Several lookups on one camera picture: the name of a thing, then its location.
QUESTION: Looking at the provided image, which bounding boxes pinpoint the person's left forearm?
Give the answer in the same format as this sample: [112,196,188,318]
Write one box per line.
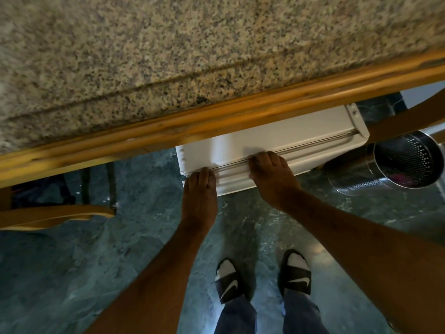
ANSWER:
[83,222,217,334]

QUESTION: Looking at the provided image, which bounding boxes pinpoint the person's right forearm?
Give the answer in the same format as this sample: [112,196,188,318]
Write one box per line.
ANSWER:
[278,187,445,334]

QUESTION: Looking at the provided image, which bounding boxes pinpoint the person's right hand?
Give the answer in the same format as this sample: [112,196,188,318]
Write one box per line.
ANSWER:
[247,151,303,211]

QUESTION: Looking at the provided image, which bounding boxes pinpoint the white mini fridge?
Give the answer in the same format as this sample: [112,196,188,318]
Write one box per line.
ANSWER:
[175,102,362,176]

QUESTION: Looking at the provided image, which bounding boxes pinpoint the black right sandal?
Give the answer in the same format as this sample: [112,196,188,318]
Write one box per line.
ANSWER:
[278,249,313,297]

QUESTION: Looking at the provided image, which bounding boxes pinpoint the black sandal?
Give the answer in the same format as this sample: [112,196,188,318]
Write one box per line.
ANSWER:
[278,249,313,297]
[214,257,245,305]

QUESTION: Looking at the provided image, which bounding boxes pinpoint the white sock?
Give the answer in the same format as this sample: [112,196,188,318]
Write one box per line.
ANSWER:
[216,259,238,282]
[286,252,311,272]

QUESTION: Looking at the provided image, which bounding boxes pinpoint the white right sock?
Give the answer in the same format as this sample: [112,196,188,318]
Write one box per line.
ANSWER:
[286,252,311,272]

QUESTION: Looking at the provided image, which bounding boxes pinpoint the perforated metal trash bin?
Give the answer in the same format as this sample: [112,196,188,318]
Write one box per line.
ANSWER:
[325,130,445,196]

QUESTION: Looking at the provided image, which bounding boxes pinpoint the person's left trouser leg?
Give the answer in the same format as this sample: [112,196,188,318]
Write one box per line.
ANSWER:
[213,295,258,334]

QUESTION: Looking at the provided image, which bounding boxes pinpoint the person's left hand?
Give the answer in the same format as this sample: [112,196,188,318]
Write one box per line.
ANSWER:
[180,167,219,235]

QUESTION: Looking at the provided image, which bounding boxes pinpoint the person's right trouser leg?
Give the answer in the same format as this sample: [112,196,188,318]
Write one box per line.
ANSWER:
[282,289,330,334]

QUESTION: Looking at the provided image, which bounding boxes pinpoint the wooden table frame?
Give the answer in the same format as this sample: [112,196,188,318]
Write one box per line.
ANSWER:
[0,47,445,190]

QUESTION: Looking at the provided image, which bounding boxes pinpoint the wooden chair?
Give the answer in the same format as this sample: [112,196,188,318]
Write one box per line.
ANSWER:
[0,162,117,231]

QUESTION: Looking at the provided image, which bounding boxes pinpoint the person's trouser leg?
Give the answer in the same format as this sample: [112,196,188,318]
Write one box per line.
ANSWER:
[282,289,330,334]
[213,295,258,334]

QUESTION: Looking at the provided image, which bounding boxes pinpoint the white left sock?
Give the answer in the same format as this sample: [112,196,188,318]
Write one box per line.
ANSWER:
[216,259,238,282]

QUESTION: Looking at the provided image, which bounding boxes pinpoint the black left sandal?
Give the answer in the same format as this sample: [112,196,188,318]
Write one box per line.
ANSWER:
[214,257,245,305]

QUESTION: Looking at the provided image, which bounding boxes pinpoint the curved wooden table leg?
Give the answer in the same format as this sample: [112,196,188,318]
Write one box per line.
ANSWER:
[365,87,445,146]

